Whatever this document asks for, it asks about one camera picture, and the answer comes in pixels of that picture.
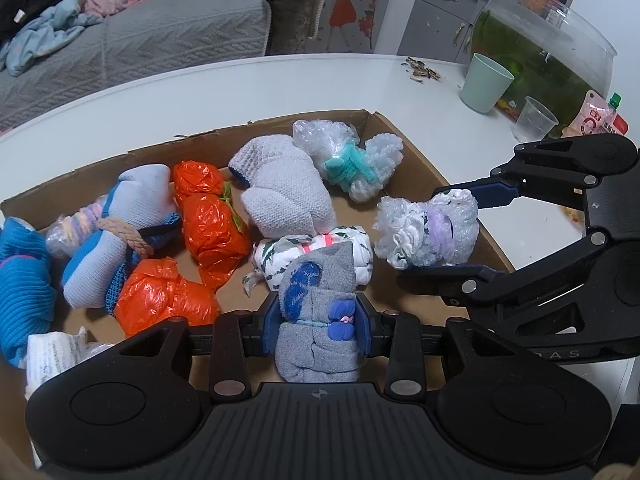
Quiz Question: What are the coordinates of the shallow cardboard box tray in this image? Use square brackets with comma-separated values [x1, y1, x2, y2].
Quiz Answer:
[0, 107, 516, 466]

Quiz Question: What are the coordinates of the grey quilted sofa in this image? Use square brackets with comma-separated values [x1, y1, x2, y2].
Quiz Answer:
[1, 0, 324, 129]

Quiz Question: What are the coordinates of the white knitted sock bundle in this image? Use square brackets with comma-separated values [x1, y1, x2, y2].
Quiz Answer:
[229, 134, 337, 238]

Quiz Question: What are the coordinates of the light blue sock braided tie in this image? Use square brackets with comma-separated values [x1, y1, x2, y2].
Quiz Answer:
[62, 164, 176, 309]

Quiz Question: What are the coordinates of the grey drawer cabinet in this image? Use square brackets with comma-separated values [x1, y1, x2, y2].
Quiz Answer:
[398, 0, 489, 65]

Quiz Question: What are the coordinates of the mint green plastic cup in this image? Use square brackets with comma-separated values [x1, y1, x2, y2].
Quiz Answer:
[460, 53, 515, 114]

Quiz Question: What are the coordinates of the light blue clothing heap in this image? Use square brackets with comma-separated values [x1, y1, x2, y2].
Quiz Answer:
[1, 0, 103, 77]

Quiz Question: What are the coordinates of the white printed paper bundle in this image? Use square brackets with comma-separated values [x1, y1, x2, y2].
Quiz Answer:
[25, 326, 113, 400]

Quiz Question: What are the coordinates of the decorated white fridge door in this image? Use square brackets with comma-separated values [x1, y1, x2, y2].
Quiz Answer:
[304, 0, 388, 53]

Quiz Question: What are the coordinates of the bubble wrap teal yarn bundle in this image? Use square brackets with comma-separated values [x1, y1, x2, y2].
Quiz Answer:
[293, 119, 404, 204]

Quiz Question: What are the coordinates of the orange plastic bag bundle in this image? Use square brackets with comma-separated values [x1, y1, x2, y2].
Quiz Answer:
[172, 160, 252, 292]

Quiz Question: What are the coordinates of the white green leaf cloth bundle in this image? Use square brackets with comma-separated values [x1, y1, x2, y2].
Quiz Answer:
[242, 224, 376, 297]

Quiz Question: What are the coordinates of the glass fish tank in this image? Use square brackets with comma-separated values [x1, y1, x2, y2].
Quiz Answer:
[472, 0, 617, 138]

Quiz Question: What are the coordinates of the clear plastic cup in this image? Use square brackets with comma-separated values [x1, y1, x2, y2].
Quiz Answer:
[511, 96, 559, 143]

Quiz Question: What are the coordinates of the pink drink pouch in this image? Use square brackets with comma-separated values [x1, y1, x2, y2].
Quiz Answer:
[564, 90, 629, 136]

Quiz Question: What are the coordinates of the grey blue sock bundle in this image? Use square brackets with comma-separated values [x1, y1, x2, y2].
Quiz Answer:
[274, 242, 362, 382]

